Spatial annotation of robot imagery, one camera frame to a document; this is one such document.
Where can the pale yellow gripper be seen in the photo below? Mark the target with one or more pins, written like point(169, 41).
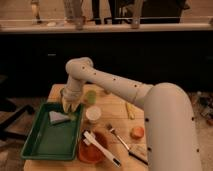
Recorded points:
point(70, 105)

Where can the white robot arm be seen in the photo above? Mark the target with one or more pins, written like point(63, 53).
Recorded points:
point(171, 137)

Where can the green plastic tray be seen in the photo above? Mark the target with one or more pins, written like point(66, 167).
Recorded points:
point(47, 141)

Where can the grey triangular sponge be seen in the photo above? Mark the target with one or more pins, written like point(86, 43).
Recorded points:
point(57, 117)

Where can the green plastic cup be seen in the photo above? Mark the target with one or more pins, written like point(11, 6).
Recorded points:
point(90, 97)

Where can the white cup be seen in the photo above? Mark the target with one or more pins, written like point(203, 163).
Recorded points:
point(93, 114)

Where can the silver fork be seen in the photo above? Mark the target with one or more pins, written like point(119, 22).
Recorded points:
point(112, 130)

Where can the orange bowl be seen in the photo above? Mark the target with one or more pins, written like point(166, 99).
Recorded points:
point(88, 153)

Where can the black office chair base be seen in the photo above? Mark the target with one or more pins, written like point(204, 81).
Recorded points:
point(8, 106)

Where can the red apple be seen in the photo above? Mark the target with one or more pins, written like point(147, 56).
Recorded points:
point(137, 132)

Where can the beige rectangular block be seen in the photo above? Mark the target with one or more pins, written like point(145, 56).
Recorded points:
point(141, 150)

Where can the white handled brush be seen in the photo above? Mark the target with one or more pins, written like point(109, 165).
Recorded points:
point(90, 139)

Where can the black handled knife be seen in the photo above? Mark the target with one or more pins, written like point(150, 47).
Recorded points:
point(138, 157)

